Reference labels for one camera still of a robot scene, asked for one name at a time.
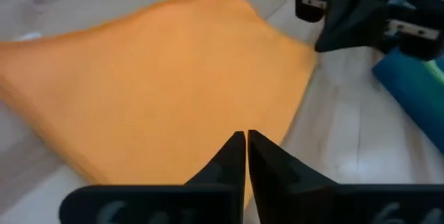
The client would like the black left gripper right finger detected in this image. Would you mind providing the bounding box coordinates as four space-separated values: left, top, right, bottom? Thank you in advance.
246 129 444 224

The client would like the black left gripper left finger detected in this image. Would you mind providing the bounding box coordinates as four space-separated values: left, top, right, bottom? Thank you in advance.
58 130 247 224

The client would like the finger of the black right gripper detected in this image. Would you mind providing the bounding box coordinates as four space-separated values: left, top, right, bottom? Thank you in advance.
314 0 393 53

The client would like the green microfiber towel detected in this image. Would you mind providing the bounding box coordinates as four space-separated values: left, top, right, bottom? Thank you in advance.
425 59 444 85

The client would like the orange microfiber towel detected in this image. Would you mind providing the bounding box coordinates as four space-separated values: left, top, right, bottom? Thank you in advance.
0 0 317 207

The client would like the dark blue plastic tray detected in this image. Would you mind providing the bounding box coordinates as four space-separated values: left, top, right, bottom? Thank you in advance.
371 46 444 154

